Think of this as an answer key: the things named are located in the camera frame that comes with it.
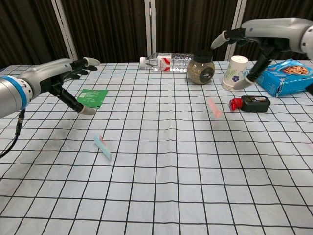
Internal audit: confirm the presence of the glass spice jar black lid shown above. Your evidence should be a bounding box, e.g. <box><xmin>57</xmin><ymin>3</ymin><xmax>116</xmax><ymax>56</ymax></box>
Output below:
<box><xmin>187</xmin><ymin>50</ymin><xmax>215</xmax><ymax>85</ymax></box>

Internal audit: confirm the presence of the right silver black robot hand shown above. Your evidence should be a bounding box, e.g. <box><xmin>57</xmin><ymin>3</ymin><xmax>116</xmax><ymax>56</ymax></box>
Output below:
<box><xmin>210</xmin><ymin>17</ymin><xmax>306</xmax><ymax>92</ymax></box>

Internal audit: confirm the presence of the green foil sachet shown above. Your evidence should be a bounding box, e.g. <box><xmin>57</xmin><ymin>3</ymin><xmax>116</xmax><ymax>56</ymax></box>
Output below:
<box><xmin>76</xmin><ymin>88</ymin><xmax>109</xmax><ymax>108</ymax></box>

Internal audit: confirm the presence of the pink strip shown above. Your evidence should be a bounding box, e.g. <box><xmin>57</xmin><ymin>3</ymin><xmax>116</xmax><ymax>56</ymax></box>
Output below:
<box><xmin>93</xmin><ymin>134</ymin><xmax>112</xmax><ymax>162</ymax></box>

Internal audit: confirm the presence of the white paper cup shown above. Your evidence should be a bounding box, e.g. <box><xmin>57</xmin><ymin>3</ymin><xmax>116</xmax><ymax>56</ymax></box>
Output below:
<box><xmin>221</xmin><ymin>55</ymin><xmax>249</xmax><ymax>91</ymax></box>

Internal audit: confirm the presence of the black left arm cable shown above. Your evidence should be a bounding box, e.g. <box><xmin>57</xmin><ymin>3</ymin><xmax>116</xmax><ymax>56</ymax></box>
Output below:
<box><xmin>0</xmin><ymin>110</ymin><xmax>26</xmax><ymax>159</ymax></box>

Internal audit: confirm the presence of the black bottle red cap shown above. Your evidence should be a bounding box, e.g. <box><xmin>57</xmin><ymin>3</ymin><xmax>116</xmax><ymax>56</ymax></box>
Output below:
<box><xmin>229</xmin><ymin>95</ymin><xmax>271</xmax><ymax>113</ymax></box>

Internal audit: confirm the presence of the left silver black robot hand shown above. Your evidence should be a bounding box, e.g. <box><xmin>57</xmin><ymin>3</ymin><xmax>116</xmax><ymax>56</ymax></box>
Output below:
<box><xmin>31</xmin><ymin>57</ymin><xmax>100</xmax><ymax>116</ymax></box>

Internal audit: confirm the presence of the black screen panel white frame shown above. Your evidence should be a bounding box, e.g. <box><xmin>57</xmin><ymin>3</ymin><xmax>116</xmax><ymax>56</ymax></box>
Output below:
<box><xmin>0</xmin><ymin>0</ymin><xmax>76</xmax><ymax>68</ymax></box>
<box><xmin>52</xmin><ymin>0</ymin><xmax>152</xmax><ymax>63</ymax></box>

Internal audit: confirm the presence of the white checkered tablecloth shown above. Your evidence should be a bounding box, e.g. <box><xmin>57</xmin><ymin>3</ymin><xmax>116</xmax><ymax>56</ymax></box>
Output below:
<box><xmin>0</xmin><ymin>60</ymin><xmax>313</xmax><ymax>235</ymax></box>

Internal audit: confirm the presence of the clear plastic water bottle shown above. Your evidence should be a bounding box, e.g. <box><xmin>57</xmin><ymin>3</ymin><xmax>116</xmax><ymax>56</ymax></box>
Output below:
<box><xmin>139</xmin><ymin>52</ymin><xmax>196</xmax><ymax>72</ymax></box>

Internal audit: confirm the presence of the blue cookie box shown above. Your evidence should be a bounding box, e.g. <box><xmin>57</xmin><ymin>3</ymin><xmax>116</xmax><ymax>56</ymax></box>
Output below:
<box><xmin>255</xmin><ymin>58</ymin><xmax>313</xmax><ymax>98</ymax></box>

